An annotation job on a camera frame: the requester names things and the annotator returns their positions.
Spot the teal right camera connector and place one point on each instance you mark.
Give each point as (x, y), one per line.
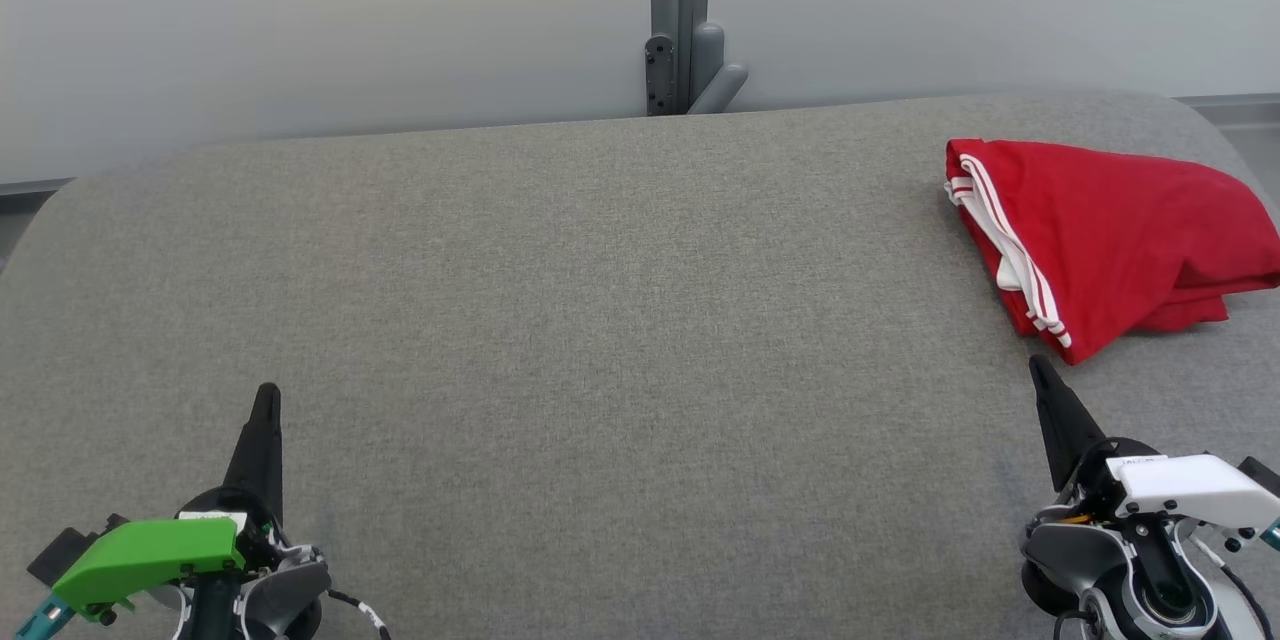
(1273, 534)

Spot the teal camera connector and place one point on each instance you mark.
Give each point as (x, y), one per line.
(1273, 534)
(40, 620)

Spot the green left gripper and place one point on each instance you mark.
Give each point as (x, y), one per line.
(140, 555)

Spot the grey fabric sofa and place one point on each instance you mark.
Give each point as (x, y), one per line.
(600, 320)

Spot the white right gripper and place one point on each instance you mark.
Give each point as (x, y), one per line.
(1190, 485)

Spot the grey wall base rail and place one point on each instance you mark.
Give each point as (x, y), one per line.
(35, 195)
(1235, 110)

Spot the teal left camera connector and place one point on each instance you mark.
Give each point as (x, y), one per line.
(40, 620)

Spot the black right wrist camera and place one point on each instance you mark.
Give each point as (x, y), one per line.
(1262, 475)

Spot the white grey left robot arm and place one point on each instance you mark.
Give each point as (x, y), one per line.
(280, 595)

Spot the dark grey hinge plate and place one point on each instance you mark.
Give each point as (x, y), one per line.
(660, 75)

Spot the red jersey with white stripes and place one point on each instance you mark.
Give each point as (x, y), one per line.
(1120, 230)

